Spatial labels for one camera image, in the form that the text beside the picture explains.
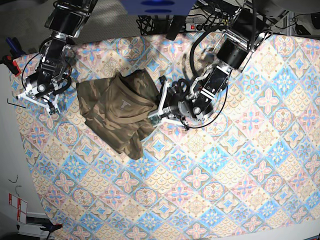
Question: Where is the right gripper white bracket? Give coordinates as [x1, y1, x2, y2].
[15, 74, 72, 115]

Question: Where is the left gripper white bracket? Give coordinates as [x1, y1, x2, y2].
[147, 76, 192, 131]

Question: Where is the camouflage T-shirt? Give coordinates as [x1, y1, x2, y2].
[76, 69, 160, 160]

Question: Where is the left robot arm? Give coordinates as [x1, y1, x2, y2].
[148, 0, 270, 130]

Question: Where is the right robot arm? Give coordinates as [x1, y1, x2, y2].
[16, 0, 97, 115]

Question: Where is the black hex key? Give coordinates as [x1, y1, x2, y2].
[7, 98, 27, 109]

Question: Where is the black red clamp upper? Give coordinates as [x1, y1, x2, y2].
[0, 55, 21, 77]

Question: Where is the black red clamp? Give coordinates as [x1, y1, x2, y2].
[0, 55, 21, 77]
[40, 223, 63, 233]

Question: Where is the red white label card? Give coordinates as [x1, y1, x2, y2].
[8, 193, 28, 224]

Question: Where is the patterned tablecloth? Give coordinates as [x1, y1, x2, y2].
[15, 35, 320, 240]

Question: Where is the blue box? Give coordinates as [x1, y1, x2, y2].
[120, 0, 196, 16]

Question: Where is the black red clamp lower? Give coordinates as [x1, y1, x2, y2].
[40, 223, 63, 233]

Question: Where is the black bar under camera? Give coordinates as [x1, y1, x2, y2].
[165, 15, 187, 41]

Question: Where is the white power strip red switch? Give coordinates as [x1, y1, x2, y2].
[182, 23, 212, 33]

